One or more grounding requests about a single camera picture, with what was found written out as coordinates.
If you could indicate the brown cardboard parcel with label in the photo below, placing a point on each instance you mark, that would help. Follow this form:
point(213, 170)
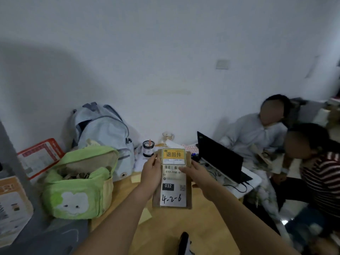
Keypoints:
point(174, 196)

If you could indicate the green plush backpack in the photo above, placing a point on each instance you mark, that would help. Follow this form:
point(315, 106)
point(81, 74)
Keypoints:
point(77, 193)

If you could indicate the white paper sheet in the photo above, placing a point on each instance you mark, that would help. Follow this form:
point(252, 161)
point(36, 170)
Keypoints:
point(140, 161)

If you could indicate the red grid sticker sheet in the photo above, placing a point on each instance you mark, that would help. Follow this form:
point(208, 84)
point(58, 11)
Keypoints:
point(189, 149)

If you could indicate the light blue backpack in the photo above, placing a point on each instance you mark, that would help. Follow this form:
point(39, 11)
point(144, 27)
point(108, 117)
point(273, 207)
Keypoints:
point(103, 130)

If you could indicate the yellow return sticker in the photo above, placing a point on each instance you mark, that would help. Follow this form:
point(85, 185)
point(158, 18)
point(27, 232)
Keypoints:
point(173, 156)

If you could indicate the orange and white instruction sign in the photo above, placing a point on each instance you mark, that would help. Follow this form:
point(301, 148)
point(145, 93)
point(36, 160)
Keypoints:
point(13, 209)

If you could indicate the black laptop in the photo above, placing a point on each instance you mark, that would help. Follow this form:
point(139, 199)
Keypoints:
point(220, 159)

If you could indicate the clear glass cup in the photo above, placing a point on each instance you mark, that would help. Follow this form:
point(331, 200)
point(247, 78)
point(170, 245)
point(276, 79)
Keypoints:
point(168, 137)

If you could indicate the person's left hand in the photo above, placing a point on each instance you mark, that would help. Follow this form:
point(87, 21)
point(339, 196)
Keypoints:
point(151, 175)

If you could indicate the person's right forearm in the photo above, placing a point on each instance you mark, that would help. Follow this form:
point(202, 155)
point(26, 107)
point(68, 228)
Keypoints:
point(247, 228)

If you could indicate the red and white sign board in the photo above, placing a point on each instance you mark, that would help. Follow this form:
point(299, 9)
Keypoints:
point(39, 156)

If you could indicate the black and white pen cup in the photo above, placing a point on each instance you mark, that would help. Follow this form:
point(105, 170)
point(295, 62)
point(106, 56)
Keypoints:
point(148, 149)

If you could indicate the white and black barcode scanner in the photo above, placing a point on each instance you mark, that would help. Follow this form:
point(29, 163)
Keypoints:
point(183, 244)

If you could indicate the person's right hand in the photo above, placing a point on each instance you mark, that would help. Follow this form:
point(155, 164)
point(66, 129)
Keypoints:
point(202, 180)

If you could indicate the grey floral bedding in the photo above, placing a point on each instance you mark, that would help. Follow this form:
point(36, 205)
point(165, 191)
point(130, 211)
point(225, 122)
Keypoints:
point(265, 195)

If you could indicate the person's left forearm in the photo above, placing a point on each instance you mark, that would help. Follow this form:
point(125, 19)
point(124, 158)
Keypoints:
point(117, 225)

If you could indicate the grey parcel scanning kiosk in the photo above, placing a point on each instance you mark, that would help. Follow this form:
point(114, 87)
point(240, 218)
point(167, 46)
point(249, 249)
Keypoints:
point(39, 236)

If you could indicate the white wall switch plate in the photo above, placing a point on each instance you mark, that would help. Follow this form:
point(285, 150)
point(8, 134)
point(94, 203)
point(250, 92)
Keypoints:
point(222, 64)

